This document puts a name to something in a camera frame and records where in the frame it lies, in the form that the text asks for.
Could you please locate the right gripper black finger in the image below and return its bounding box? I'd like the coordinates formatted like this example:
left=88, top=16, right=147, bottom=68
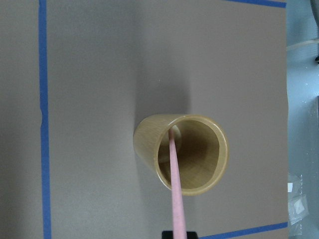
left=161, top=228, right=197, bottom=239

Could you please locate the pink chopstick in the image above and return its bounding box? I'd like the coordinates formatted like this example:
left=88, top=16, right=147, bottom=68
left=168, top=128, right=186, bottom=231

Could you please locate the brown wooden cup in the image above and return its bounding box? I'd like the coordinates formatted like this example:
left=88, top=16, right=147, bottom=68
left=133, top=114, right=229, bottom=196

